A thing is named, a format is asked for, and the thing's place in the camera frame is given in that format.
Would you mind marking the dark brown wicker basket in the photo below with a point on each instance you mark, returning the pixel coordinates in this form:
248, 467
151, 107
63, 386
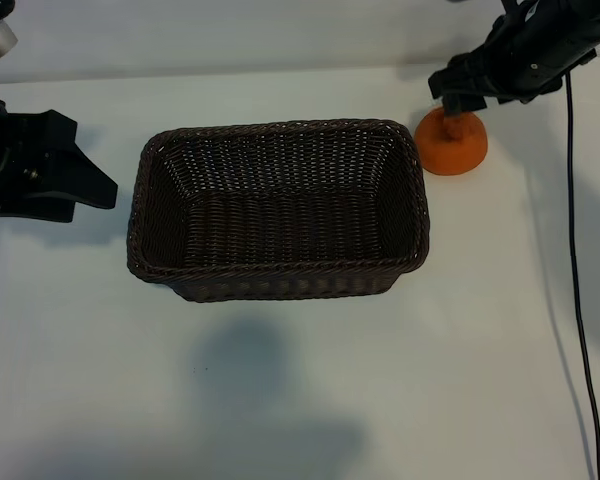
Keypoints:
280, 235

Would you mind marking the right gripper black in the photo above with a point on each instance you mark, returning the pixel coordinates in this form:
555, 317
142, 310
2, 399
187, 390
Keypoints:
535, 60

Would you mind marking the orange with knobby stem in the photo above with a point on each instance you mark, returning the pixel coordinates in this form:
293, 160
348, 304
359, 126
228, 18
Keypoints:
450, 155

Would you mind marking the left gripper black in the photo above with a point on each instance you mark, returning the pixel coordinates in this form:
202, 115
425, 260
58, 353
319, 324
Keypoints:
10, 150

